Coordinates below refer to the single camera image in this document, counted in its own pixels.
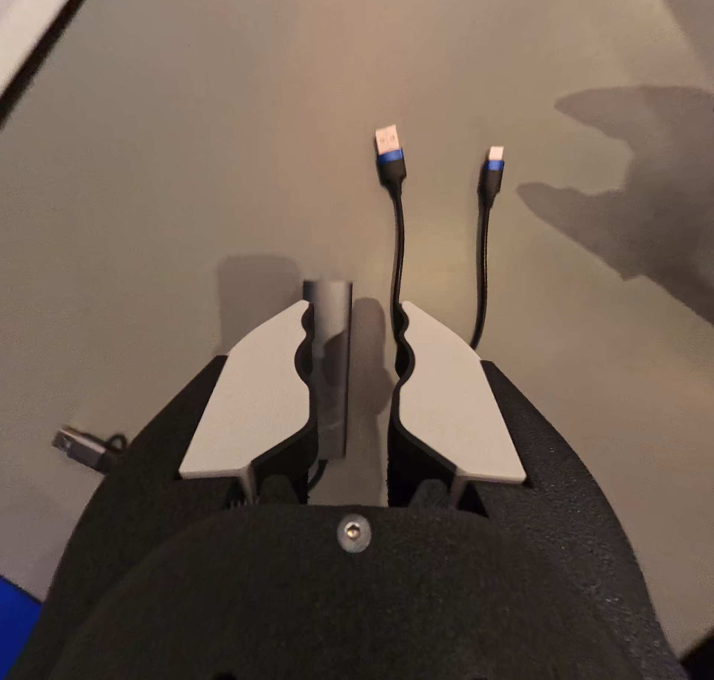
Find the blue plastic bin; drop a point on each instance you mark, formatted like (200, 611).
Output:
(16, 630)

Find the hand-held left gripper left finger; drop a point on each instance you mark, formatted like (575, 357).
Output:
(251, 406)

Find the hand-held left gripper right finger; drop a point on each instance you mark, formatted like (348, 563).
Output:
(452, 412)

